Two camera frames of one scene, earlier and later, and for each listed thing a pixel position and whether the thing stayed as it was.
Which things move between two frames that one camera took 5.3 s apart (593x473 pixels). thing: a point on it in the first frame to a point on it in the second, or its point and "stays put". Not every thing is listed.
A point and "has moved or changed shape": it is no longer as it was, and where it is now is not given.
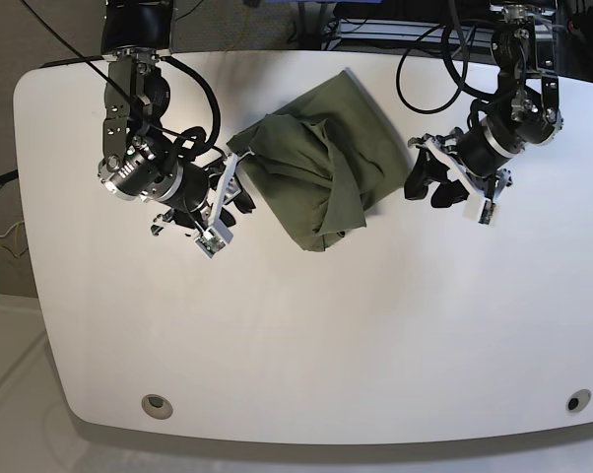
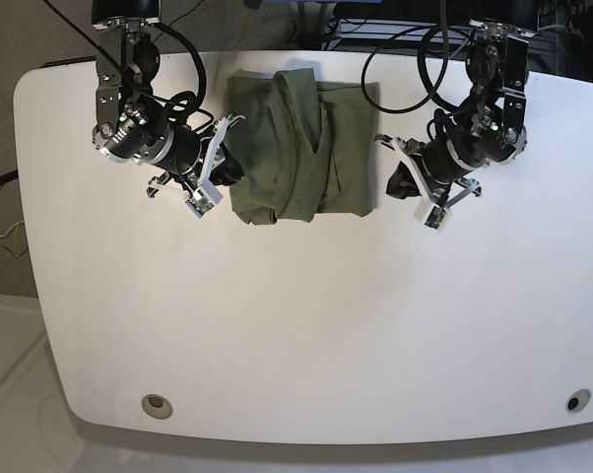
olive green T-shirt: [316, 162] has moved or changed shape
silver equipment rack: [411, 34] stays put
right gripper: [195, 199] to [187, 154]
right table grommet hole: [578, 400] stays put
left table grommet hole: [157, 406] stays put
